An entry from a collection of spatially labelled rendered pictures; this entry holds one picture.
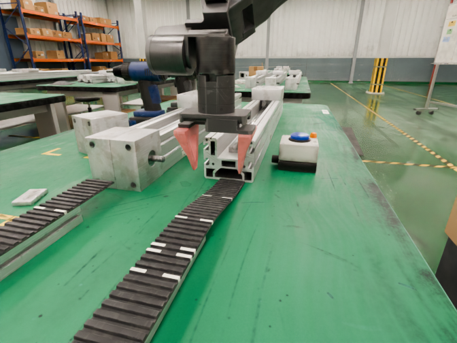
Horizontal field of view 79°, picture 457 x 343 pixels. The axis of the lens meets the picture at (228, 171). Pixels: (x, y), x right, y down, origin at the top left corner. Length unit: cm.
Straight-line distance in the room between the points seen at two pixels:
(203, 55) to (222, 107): 7
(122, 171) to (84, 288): 24
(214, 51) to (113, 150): 24
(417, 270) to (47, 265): 42
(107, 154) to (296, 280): 37
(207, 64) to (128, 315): 31
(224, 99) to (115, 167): 24
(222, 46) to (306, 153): 29
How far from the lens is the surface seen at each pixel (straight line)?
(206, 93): 41
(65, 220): 44
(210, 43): 41
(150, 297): 27
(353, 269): 36
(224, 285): 32
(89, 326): 26
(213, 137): 53
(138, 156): 51
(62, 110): 340
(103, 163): 55
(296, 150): 59
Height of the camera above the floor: 100
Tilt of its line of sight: 22 degrees down
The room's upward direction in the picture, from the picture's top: straight up
